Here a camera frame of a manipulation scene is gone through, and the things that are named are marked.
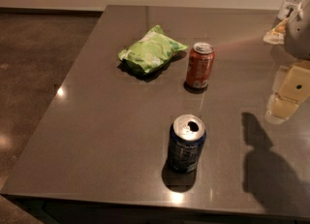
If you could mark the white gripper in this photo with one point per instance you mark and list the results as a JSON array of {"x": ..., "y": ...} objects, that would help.
[{"x": 298, "y": 37}]

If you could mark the red coke can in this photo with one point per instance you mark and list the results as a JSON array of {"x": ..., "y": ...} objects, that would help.
[{"x": 200, "y": 64}]

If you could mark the blue pepsi can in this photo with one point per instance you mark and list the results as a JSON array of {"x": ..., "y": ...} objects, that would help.
[{"x": 187, "y": 137}]

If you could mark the yellow white snack packet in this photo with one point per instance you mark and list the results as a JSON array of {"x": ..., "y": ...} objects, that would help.
[{"x": 276, "y": 35}]

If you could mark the green chip bag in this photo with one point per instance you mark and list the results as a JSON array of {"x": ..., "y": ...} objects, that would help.
[{"x": 151, "y": 52}]

